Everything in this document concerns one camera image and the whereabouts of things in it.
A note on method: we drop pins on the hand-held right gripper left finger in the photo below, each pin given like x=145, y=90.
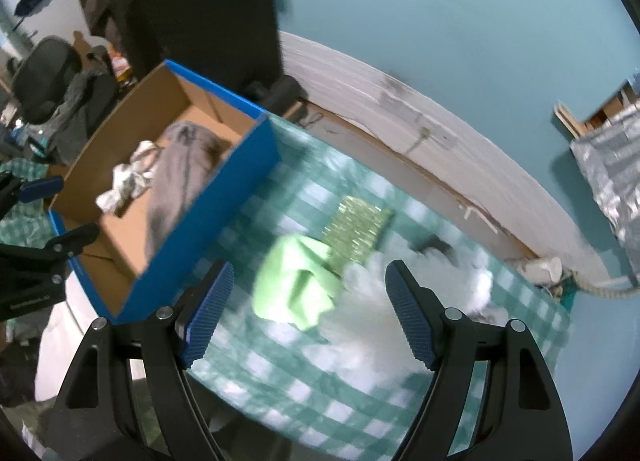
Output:
x=207, y=313

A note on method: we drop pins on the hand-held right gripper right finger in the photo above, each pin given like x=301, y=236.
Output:
x=410, y=316

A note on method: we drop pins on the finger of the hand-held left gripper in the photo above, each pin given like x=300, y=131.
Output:
x=75, y=237
x=42, y=189

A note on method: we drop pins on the white mesh bath pouf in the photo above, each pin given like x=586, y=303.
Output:
x=365, y=311

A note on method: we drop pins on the blue cardboard box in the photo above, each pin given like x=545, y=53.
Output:
x=125, y=241

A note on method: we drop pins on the light green cloth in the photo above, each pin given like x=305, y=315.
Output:
x=290, y=281

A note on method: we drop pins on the green glitter sponge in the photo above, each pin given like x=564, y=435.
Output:
x=355, y=226

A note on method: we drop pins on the crumpled green checked cloth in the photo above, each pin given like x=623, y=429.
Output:
x=20, y=226

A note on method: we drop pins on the white bulky object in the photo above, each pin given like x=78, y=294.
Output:
x=60, y=341

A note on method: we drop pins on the white patterned cloth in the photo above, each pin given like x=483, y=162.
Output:
x=125, y=181

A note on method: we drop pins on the black bag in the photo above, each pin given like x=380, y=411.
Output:
x=80, y=111

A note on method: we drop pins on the green checked tablecloth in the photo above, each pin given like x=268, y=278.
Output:
x=300, y=376

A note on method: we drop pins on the black office chair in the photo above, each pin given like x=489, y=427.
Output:
x=42, y=76

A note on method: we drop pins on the grey cloth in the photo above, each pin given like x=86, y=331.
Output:
x=175, y=181

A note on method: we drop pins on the white cup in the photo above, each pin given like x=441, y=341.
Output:
x=542, y=269

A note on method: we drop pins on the orange packet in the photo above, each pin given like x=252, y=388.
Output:
x=121, y=67

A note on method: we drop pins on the hanging dark clothes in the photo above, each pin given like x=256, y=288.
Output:
x=200, y=6

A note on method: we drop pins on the silver foil sheet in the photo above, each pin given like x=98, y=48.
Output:
x=610, y=176

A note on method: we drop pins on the open brown cardboard box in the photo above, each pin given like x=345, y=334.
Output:
x=600, y=113

